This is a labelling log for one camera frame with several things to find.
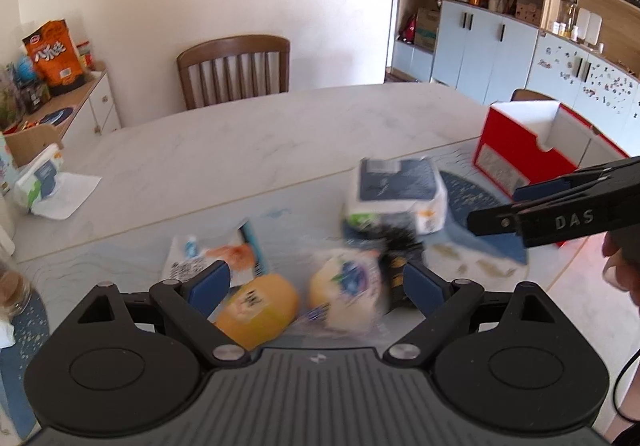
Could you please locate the yellow duck toy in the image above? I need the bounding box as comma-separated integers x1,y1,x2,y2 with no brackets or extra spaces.
214,274,299,351

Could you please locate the white squid snack pouch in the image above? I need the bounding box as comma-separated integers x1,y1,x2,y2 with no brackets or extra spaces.
160,219,269,288

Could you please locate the black snack packet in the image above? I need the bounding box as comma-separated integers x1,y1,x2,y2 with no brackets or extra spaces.
375,226,423,312

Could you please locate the blueberry bread packet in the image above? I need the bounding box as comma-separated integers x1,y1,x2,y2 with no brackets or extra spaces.
293,248,383,336

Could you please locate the blue white tissue pack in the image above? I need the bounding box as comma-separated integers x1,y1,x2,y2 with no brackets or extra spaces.
344,157,448,235

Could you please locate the person's right hand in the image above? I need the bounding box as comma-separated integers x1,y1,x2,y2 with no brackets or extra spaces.
602,233,640,307

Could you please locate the red cardboard box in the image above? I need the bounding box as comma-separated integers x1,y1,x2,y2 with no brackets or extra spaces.
473,100,628,196

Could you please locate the wooden chair beside box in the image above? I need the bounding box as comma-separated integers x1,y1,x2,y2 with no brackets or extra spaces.
511,89,552,102

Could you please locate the left dark blue placemat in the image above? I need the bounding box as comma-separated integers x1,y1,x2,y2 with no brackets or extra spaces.
1,291,50,443

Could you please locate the glass jar with cork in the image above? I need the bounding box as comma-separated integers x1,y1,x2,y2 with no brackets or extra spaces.
0,261,32,318

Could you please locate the tissue pack with sheet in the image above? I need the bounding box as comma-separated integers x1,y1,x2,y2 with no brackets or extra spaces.
12,143,101,221

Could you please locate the white sideboard cabinet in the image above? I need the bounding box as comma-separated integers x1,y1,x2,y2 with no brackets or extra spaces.
3,64,122,167

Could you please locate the wooden chair at far side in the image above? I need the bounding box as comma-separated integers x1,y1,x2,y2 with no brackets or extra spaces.
176,35,291,110

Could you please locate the orange snack bag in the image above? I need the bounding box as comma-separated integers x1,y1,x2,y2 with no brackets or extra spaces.
23,20,86,96

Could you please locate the white wall cabinet unit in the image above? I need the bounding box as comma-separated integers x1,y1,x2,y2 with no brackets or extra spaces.
386,0,639,155

